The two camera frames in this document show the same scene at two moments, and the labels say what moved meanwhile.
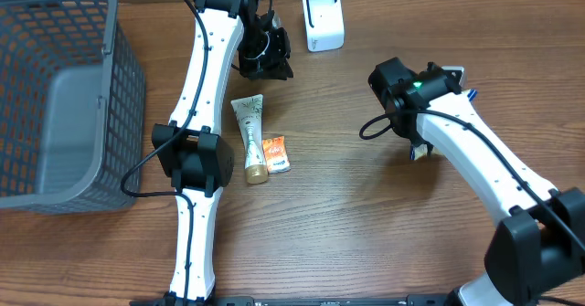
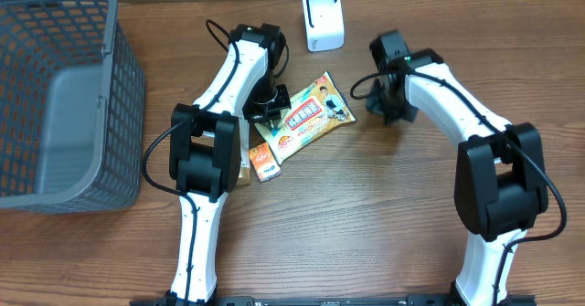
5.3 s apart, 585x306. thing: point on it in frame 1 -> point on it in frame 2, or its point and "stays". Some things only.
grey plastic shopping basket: x=72 y=97 stays
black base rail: x=196 y=300 stays
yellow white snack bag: x=425 y=151 -> x=314 y=111
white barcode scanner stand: x=324 y=18 stays
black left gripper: x=278 y=63 -> x=256 y=115
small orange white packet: x=276 y=154 -> x=264 y=163
